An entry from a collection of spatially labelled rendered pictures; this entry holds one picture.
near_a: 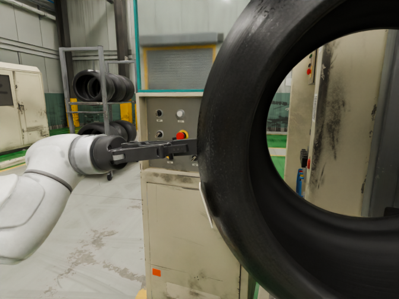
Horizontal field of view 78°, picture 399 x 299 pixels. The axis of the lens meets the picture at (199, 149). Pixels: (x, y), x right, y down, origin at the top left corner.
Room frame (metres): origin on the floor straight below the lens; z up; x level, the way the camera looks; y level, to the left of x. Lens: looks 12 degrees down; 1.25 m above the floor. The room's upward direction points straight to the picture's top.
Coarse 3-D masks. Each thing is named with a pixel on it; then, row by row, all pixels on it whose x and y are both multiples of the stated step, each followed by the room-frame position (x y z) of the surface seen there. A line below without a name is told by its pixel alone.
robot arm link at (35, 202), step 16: (0, 176) 0.43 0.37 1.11; (16, 176) 0.44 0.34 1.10; (32, 176) 0.46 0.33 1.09; (0, 192) 0.40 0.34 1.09; (16, 192) 0.41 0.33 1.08; (32, 192) 0.43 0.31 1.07; (48, 192) 0.45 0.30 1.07; (64, 192) 0.48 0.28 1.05; (0, 208) 0.39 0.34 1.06; (16, 208) 0.40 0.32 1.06; (32, 208) 0.42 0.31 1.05; (48, 208) 0.44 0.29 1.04; (64, 208) 0.49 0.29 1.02; (0, 224) 0.38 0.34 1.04; (16, 224) 0.39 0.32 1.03; (32, 224) 0.41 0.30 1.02; (48, 224) 0.43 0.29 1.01; (0, 240) 0.37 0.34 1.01; (16, 240) 0.38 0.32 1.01; (32, 240) 0.40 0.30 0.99; (0, 256) 0.37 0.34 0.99; (16, 256) 0.38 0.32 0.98
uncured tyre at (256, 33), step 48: (288, 0) 0.29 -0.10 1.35; (336, 0) 0.27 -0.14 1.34; (384, 0) 0.49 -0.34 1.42; (240, 48) 0.31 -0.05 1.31; (288, 48) 0.29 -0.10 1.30; (240, 96) 0.30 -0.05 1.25; (240, 144) 0.30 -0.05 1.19; (240, 192) 0.30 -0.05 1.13; (288, 192) 0.54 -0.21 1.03; (240, 240) 0.31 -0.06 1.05; (288, 240) 0.48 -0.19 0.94; (336, 240) 0.50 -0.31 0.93; (384, 240) 0.47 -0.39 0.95; (288, 288) 0.28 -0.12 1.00; (336, 288) 0.38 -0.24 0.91; (384, 288) 0.38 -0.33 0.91
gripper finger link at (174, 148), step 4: (180, 144) 0.45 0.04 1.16; (184, 144) 0.45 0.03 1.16; (160, 148) 0.44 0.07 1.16; (164, 148) 0.44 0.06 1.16; (168, 148) 0.45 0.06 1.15; (172, 148) 0.45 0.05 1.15; (176, 148) 0.45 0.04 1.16; (180, 148) 0.44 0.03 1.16; (184, 148) 0.44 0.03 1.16; (160, 152) 0.44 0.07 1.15; (164, 152) 0.44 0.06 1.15; (168, 152) 0.45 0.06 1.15; (172, 152) 0.45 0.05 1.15; (176, 152) 0.45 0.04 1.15; (180, 152) 0.44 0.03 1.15
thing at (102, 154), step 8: (104, 136) 0.52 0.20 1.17; (112, 136) 0.51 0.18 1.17; (120, 136) 0.52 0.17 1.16; (96, 144) 0.50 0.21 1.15; (104, 144) 0.49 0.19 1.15; (112, 144) 0.50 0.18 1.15; (120, 144) 0.52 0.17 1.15; (96, 152) 0.49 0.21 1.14; (104, 152) 0.48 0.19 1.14; (96, 160) 0.49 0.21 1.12; (104, 160) 0.48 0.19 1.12; (112, 160) 0.48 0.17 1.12; (104, 168) 0.50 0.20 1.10; (112, 168) 0.49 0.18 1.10; (120, 168) 0.50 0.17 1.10
